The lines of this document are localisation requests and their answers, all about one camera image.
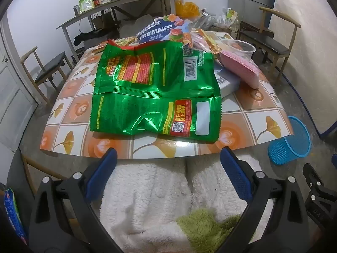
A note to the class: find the clear plastic bags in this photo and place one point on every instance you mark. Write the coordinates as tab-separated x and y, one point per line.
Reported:
210	21

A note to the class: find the orange snack packet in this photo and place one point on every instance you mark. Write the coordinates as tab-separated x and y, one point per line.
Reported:
98	50

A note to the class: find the black cloth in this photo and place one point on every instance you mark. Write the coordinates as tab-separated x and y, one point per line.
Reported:
88	37

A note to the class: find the large blue snack bag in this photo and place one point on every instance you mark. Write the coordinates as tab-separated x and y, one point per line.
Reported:
158	30

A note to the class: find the grey woven sack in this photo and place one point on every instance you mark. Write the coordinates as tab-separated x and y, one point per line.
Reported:
134	26

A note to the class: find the person's legs white fleece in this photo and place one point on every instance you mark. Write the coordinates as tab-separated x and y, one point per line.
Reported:
147	195

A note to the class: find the white door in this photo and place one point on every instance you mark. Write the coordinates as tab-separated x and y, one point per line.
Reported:
13	97

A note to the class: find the white mattress blue edge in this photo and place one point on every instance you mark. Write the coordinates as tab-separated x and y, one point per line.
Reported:
308	44

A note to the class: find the clear plastic cup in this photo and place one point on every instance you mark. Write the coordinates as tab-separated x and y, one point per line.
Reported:
241	47

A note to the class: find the yellow plastic bag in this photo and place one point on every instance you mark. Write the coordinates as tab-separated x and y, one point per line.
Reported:
188	9

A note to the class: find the large green snack bag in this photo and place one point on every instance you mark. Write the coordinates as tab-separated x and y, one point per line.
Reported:
147	102

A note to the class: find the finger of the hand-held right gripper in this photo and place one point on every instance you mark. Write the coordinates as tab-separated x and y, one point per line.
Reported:
322	203

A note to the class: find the tile pattern tablecloth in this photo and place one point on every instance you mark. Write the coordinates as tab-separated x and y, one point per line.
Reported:
79	110

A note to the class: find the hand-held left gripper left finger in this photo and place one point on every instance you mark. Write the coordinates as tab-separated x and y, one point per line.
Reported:
101	176

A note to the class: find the green white paper bag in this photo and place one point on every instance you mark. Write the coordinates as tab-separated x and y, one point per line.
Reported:
231	15

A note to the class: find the long grey side table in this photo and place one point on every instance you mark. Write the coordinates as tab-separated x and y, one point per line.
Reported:
118	4

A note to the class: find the small blue snack packet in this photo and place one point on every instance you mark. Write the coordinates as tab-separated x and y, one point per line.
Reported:
14	216

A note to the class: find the white cardboard box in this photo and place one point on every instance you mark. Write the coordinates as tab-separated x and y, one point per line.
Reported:
224	83

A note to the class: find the yellow snack packet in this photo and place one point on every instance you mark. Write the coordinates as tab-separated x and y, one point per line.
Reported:
126	41

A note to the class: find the green packet on shelf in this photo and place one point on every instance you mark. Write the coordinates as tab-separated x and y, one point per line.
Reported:
86	4

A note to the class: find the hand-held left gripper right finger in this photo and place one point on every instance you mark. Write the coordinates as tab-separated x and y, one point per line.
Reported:
237	176

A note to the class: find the pink snack packet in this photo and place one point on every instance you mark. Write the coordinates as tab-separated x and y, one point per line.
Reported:
204	40

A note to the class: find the wooden chair black seat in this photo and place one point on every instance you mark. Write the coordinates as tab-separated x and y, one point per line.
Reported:
48	68
271	43

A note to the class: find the blue plastic wastebasket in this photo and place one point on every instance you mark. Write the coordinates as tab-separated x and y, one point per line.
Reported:
289	147

